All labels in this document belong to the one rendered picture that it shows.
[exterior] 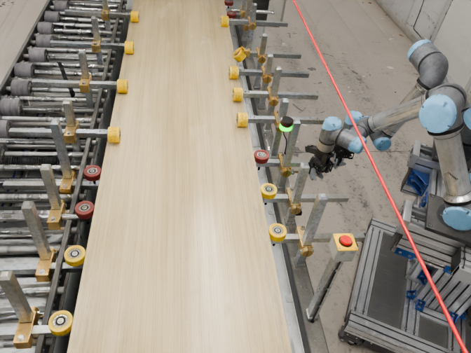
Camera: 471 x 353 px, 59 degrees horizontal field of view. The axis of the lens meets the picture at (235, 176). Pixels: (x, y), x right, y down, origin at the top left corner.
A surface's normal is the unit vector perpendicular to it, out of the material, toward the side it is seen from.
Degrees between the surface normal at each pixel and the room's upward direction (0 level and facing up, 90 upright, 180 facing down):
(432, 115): 84
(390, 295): 0
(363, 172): 0
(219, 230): 0
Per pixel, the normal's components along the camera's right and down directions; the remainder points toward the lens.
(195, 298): 0.10, -0.72
